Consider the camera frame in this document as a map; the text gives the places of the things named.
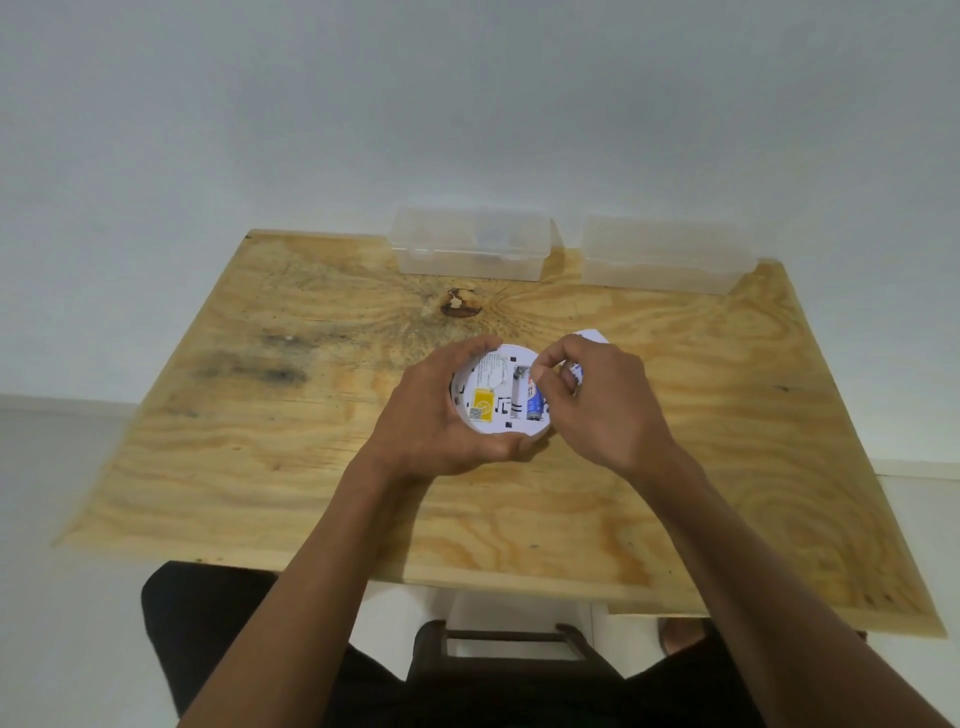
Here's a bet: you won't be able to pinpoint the person's bare foot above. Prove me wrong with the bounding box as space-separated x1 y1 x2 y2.
658 617 711 656

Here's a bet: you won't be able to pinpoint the dark wooden stool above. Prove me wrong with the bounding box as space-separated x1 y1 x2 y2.
408 618 625 687

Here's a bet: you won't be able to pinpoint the person's left hand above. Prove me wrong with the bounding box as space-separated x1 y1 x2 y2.
358 336 553 485

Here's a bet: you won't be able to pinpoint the white round smoke detector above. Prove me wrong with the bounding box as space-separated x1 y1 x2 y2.
448 343 561 441

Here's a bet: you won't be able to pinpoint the person's right hand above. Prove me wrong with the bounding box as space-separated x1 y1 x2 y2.
531 333 678 481

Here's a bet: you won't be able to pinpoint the person's left forearm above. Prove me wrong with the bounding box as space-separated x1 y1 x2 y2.
178 450 435 728

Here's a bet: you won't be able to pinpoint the person's black shorts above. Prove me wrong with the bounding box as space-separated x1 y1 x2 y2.
141 561 760 728

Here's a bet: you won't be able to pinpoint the white round detector cover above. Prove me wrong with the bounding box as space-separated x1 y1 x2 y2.
567 327 613 391

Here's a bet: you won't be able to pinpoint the clear plastic box with lid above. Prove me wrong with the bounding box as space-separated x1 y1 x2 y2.
581 216 759 296
390 206 561 283

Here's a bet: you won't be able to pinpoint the person's right forearm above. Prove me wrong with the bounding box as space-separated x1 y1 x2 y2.
622 441 955 728

